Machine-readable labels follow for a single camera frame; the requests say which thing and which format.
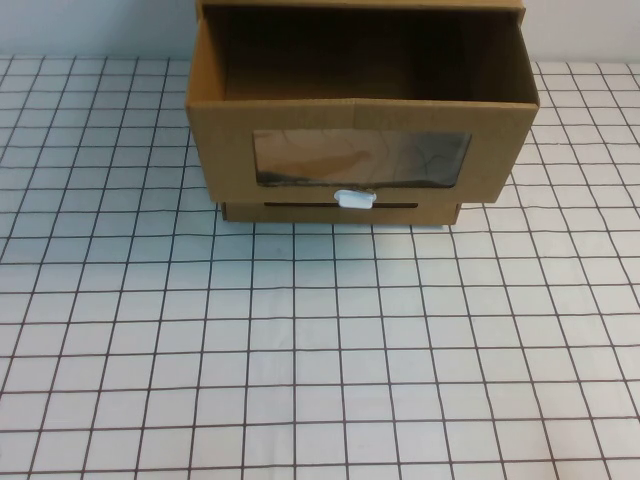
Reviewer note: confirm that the cardboard shell of base box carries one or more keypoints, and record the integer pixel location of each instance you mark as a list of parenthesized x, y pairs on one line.
[(226, 211)]

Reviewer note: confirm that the cardboard shell of stacked box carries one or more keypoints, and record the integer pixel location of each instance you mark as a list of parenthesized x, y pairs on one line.
[(520, 7)]

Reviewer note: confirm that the white grid-pattern tablecloth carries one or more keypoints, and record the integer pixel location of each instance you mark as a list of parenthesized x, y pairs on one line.
[(320, 350)]

